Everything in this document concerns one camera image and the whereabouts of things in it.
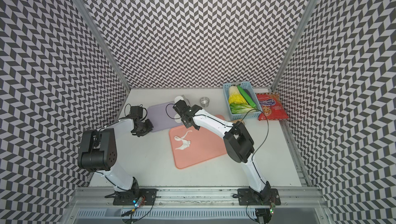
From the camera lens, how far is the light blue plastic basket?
3.22ft

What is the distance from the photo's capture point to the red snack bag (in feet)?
3.30

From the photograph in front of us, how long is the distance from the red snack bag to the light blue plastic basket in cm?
1
